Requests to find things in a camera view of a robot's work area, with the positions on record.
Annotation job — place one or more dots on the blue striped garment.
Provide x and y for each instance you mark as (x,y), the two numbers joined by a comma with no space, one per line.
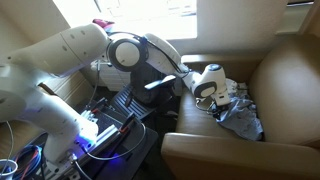
(243,118)

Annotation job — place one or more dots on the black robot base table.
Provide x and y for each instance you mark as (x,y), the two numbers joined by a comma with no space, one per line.
(133,146)

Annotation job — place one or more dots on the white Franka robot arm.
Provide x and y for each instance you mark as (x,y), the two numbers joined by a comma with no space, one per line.
(76,46)

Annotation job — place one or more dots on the black office chair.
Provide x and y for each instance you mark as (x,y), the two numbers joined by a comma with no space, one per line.
(160,83)

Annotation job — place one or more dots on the white wall radiator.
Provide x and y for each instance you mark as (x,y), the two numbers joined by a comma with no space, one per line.
(106,78)

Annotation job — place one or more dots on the tan leather sofa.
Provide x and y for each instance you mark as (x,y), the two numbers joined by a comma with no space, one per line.
(283,100)

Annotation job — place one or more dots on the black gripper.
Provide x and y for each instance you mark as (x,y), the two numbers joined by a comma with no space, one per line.
(222,98)

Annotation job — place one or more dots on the white crumpled garment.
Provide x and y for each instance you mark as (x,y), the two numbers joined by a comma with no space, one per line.
(237,86)

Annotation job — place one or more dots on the white plastic cup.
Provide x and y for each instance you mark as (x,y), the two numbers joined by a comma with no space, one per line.
(8,168)

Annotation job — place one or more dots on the black clamp with red tip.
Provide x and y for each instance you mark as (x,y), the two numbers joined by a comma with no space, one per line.
(127,122)
(99,105)

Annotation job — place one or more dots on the red and white cap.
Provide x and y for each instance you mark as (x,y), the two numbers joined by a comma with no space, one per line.
(104,23)

